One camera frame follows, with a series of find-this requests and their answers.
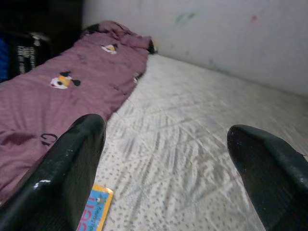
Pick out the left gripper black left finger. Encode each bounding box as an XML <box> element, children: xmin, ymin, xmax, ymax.
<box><xmin>0</xmin><ymin>114</ymin><xmax>107</xmax><ymax>231</ymax></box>

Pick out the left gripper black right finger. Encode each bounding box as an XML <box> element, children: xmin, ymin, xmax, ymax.
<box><xmin>227</xmin><ymin>124</ymin><xmax>308</xmax><ymax>231</ymax></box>

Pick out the yellow blue children's book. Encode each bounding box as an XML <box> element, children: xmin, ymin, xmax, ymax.
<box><xmin>77</xmin><ymin>184</ymin><xmax>114</xmax><ymax>231</ymax></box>

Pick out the purple cartoon print blanket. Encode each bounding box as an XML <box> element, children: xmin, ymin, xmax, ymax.
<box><xmin>0</xmin><ymin>21</ymin><xmax>158</xmax><ymax>205</ymax></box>

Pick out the white quilted mattress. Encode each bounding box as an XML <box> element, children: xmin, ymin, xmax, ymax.
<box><xmin>93</xmin><ymin>54</ymin><xmax>308</xmax><ymax>231</ymax></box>

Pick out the black white striped bag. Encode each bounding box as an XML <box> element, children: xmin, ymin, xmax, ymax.
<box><xmin>9</xmin><ymin>32</ymin><xmax>52</xmax><ymax>80</ymax></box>

